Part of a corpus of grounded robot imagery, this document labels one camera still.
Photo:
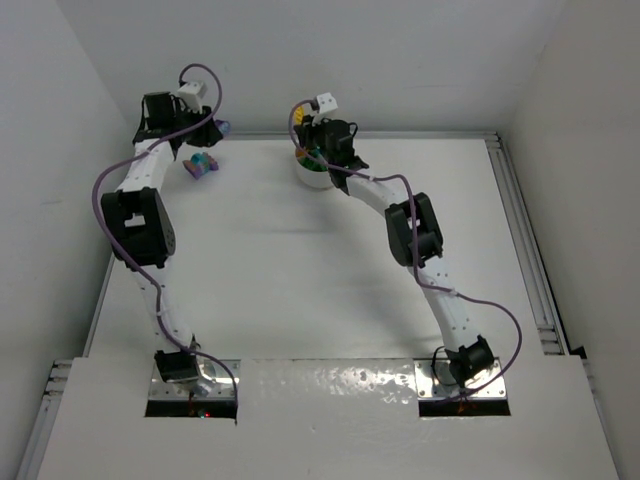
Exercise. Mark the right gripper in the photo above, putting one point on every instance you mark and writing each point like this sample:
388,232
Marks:
310,138

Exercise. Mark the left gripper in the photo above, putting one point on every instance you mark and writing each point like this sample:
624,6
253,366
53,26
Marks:
206,133

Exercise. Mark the long yellow lego plate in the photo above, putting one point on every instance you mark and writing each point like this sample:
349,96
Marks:
298,115

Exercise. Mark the green lego brick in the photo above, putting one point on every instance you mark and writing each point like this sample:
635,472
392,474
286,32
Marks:
311,163

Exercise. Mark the white divided round container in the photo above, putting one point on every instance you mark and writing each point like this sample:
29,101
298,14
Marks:
315,180

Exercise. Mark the teal purple butterfly lego cluster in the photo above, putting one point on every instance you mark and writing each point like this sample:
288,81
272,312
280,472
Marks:
200,164

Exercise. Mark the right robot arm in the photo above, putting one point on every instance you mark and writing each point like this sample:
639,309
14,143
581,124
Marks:
413,234

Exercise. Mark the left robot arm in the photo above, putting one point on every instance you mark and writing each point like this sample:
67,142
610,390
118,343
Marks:
135,216

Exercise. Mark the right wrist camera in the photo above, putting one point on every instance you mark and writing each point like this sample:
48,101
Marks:
322,105

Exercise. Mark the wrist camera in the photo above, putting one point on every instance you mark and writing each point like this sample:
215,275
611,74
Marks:
192,94
322,105

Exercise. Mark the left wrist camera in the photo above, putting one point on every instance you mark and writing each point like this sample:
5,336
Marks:
192,94

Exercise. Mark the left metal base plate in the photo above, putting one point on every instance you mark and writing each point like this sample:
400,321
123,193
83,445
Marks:
213,384

